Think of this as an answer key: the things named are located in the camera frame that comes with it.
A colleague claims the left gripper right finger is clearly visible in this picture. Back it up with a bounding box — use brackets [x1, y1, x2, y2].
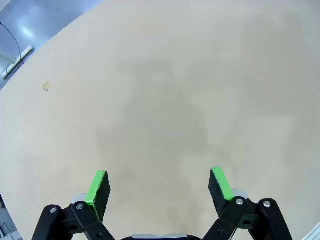
[201, 166, 294, 240]

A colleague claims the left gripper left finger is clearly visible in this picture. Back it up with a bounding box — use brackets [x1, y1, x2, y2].
[31, 169, 116, 240]

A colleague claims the white power strip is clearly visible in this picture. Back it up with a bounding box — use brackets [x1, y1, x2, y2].
[2, 45, 35, 80]

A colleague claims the thin black floor cable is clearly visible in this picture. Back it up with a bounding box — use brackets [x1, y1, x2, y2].
[0, 21, 22, 64]

